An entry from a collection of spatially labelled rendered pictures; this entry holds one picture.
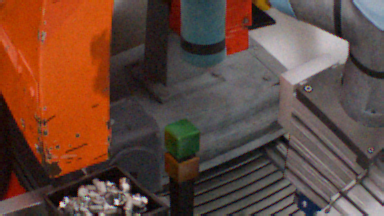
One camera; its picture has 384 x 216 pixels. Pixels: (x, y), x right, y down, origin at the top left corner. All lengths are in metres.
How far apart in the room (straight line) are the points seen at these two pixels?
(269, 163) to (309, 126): 1.01
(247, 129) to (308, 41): 0.71
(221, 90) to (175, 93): 0.10
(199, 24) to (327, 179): 0.58
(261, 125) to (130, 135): 0.51
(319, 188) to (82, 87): 0.44
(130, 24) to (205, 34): 1.10
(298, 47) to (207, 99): 0.69
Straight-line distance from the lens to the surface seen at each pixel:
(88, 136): 1.74
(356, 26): 1.34
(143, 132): 2.06
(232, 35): 2.24
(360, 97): 1.40
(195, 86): 2.45
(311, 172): 1.58
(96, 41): 1.64
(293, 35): 3.12
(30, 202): 1.89
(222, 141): 2.43
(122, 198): 1.65
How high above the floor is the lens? 1.67
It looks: 37 degrees down
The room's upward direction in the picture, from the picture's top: 1 degrees clockwise
